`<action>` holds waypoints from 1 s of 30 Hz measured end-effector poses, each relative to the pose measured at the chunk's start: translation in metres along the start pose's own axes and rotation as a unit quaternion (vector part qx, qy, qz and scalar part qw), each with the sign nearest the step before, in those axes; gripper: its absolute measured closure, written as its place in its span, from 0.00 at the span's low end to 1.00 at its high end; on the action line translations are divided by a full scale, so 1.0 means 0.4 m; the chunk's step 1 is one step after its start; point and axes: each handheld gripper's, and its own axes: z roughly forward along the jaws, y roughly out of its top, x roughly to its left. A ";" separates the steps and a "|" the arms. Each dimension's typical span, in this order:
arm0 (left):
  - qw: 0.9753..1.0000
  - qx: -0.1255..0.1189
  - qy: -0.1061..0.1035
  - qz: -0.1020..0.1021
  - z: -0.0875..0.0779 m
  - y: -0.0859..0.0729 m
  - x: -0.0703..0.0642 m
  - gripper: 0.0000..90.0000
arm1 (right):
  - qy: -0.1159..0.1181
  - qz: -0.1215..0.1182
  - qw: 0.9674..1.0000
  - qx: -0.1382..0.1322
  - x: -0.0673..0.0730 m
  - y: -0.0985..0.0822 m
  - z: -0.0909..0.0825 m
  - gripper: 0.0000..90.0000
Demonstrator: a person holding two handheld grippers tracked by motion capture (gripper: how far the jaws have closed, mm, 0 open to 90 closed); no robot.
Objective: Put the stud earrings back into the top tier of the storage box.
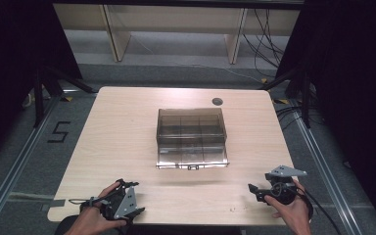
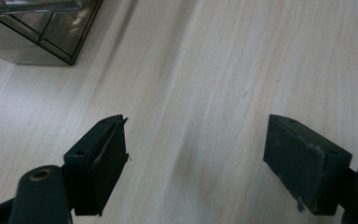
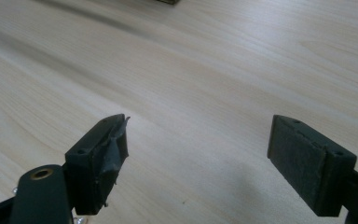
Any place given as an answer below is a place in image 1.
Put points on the person's right hand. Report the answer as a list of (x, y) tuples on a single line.
[(295, 212)]

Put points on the light wooden shelf unit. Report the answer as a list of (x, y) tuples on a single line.
[(176, 18)]

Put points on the aluminium floor rail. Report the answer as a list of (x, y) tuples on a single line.
[(326, 176), (16, 163)]

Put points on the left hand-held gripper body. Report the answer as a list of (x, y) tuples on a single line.
[(125, 202)]

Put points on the black metal stand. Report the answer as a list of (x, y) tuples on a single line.
[(45, 91), (298, 91)]

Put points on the smoky clear plastic compartment box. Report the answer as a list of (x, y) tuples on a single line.
[(191, 138)]

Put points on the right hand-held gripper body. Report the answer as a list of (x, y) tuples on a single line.
[(282, 187)]

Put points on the grey round table grommet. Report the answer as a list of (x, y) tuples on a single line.
[(217, 101)]

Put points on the person's left hand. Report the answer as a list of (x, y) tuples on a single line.
[(89, 220)]

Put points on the grey floor tape strip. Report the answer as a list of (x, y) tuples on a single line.
[(53, 204)]

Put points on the yellow black hazard tape piece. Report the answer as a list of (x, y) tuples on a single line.
[(281, 101), (67, 98)]

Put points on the black curtain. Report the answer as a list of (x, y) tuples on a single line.
[(9, 65), (355, 81)]

